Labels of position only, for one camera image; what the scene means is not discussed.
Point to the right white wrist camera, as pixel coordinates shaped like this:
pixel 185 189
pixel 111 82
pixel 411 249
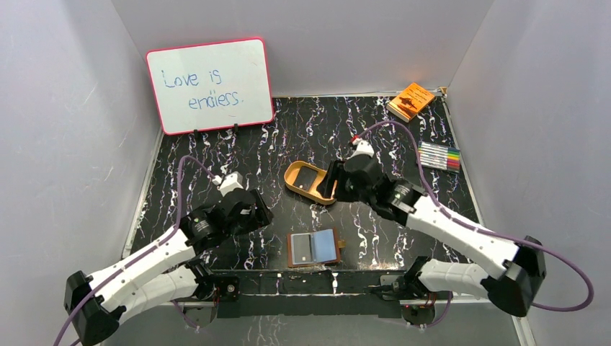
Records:
pixel 361 147

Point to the brown leather card holder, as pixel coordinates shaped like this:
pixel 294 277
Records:
pixel 325 247

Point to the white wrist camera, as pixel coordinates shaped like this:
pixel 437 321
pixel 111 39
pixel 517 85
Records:
pixel 361 147
pixel 228 183

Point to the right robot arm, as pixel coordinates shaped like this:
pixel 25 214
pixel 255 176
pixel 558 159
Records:
pixel 509 273

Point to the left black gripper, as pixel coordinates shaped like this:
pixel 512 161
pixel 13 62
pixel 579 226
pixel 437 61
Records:
pixel 257 210

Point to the black credit card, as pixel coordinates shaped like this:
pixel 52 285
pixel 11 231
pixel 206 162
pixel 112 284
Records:
pixel 305 178
pixel 301 248

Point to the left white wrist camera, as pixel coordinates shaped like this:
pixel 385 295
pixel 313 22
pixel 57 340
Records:
pixel 228 183

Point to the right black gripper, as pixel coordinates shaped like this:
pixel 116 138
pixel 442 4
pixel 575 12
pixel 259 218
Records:
pixel 335 171

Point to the orange book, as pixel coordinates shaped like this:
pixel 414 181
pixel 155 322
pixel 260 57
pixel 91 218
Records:
pixel 411 101

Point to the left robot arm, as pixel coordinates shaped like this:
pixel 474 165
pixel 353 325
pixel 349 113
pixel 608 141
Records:
pixel 165 270

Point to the pink framed whiteboard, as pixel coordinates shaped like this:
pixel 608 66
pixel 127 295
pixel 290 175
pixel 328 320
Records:
pixel 211 86

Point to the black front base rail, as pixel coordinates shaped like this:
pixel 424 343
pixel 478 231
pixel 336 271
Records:
pixel 319 293

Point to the orange oval tray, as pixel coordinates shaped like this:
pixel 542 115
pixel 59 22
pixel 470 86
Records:
pixel 313 195

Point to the coloured marker pen set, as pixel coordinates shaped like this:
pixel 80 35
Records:
pixel 441 157

